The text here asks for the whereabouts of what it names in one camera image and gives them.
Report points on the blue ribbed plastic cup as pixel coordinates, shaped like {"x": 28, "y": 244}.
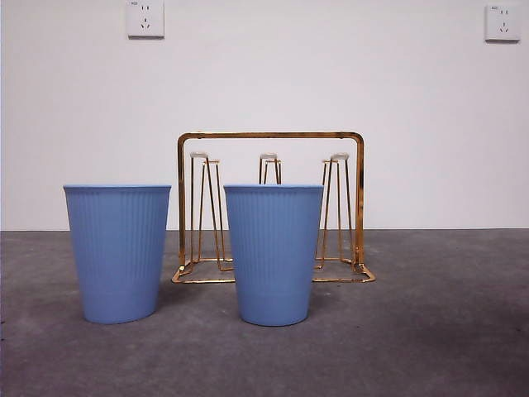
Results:
{"x": 273, "y": 256}
{"x": 117, "y": 256}

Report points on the white wall power socket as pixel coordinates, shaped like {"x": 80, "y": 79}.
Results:
{"x": 144, "y": 31}
{"x": 502, "y": 35}

